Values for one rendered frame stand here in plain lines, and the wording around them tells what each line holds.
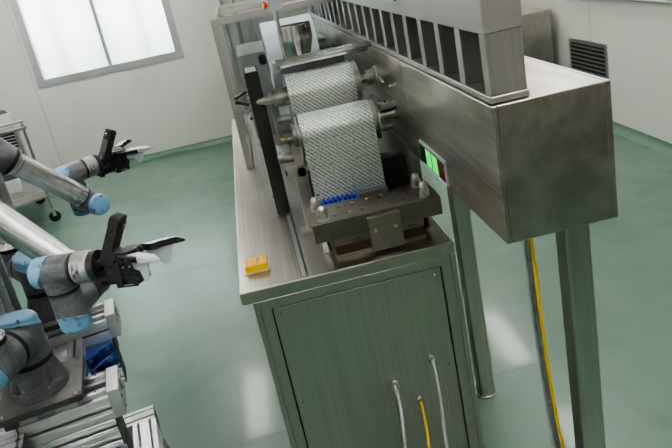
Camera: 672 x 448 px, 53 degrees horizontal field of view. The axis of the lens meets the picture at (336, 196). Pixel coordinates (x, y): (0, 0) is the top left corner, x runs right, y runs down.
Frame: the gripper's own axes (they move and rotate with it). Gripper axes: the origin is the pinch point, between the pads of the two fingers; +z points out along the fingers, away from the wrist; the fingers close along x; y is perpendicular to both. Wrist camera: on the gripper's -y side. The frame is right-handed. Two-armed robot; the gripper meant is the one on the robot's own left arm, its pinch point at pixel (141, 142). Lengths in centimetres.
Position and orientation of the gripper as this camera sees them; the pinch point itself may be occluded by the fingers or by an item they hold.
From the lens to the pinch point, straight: 274.8
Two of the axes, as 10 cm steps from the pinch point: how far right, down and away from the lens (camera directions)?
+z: 7.0, -3.7, 6.2
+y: 1.0, 9.0, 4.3
